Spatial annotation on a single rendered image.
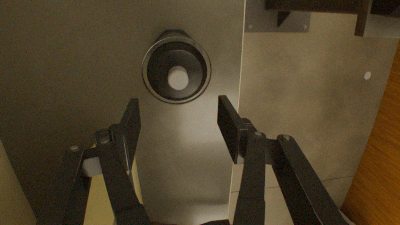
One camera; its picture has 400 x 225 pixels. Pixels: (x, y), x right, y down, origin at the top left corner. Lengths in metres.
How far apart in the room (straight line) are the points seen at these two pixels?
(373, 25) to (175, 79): 0.64
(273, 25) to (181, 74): 1.37
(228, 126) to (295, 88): 1.67
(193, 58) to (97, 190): 0.35
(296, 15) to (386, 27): 0.95
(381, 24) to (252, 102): 1.13
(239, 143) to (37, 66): 0.58
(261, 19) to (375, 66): 1.10
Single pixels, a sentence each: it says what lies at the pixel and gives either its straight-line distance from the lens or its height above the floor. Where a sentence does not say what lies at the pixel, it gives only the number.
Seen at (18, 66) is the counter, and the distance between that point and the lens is 0.70.
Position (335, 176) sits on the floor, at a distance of 2.63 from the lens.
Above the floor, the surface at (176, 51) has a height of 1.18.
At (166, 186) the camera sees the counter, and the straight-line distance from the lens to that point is 0.77.
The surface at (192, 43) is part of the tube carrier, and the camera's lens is 0.35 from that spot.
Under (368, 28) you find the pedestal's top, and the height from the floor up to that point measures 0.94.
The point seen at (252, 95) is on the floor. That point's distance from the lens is 1.72.
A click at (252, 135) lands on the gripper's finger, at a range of 0.16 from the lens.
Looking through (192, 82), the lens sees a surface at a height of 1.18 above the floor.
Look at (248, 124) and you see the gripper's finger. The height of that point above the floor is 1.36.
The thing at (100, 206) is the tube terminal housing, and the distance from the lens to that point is 0.50.
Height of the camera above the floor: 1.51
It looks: 65 degrees down
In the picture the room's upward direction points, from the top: 164 degrees clockwise
